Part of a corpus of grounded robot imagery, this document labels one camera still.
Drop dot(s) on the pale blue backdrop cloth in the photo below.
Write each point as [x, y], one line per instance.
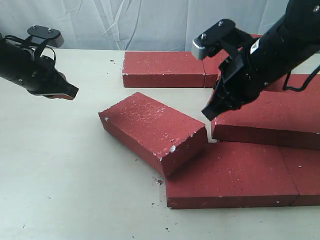
[135, 25]

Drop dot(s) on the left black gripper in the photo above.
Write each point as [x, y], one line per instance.
[37, 75]

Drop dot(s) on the right row red brick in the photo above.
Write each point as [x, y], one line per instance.
[296, 81]

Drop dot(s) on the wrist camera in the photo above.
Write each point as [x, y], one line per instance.
[223, 35]
[51, 36]

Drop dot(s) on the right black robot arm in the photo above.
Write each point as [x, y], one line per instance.
[293, 39]

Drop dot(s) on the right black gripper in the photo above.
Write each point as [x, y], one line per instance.
[244, 75]

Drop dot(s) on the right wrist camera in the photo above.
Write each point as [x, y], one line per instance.
[223, 35]

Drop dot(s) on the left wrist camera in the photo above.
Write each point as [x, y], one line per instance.
[51, 36]

